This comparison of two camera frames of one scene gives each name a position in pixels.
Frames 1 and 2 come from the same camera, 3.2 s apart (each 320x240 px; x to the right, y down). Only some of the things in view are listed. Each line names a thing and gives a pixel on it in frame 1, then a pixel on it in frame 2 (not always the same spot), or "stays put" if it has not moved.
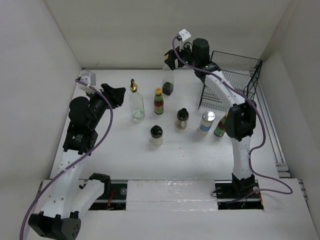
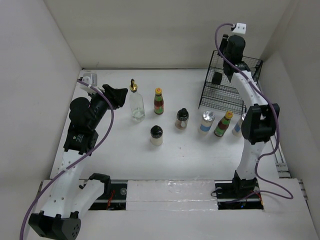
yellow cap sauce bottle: [158, 101] stays put
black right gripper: [170, 60] → [227, 40]
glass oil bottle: [136, 103] stays put
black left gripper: [115, 94] stays put
